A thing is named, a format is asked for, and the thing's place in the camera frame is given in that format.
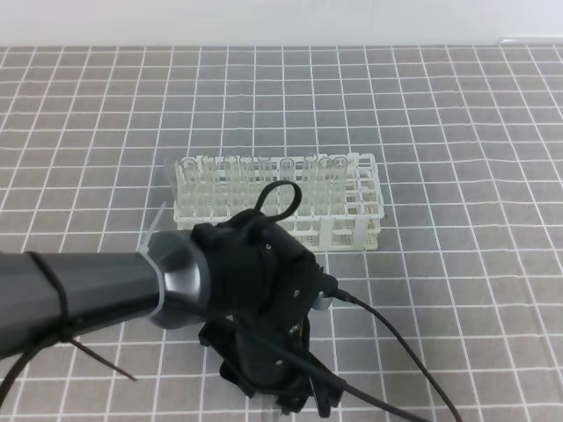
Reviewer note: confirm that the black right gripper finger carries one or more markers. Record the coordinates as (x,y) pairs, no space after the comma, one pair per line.
(256,369)

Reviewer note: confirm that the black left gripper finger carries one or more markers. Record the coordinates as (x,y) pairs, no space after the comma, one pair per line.
(326,395)

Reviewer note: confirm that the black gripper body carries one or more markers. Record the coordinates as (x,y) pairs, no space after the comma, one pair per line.
(265,280)

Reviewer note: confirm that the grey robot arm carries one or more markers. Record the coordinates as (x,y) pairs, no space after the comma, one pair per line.
(104,289)

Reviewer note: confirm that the white test tube rack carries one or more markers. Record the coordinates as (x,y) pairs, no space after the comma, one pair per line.
(356,230)

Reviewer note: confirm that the clear tube leftmost leaning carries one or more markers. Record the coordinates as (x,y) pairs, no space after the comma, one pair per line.
(171,164)

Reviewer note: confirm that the grey grid tablecloth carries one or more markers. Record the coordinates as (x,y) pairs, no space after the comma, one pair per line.
(468,145)

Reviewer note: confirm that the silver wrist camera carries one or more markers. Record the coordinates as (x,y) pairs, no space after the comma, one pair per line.
(325,299)

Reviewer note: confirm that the white cable tie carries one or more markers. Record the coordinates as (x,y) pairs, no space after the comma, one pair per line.
(149,248)

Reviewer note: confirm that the black cable tie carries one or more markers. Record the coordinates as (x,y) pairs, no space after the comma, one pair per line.
(62,330)

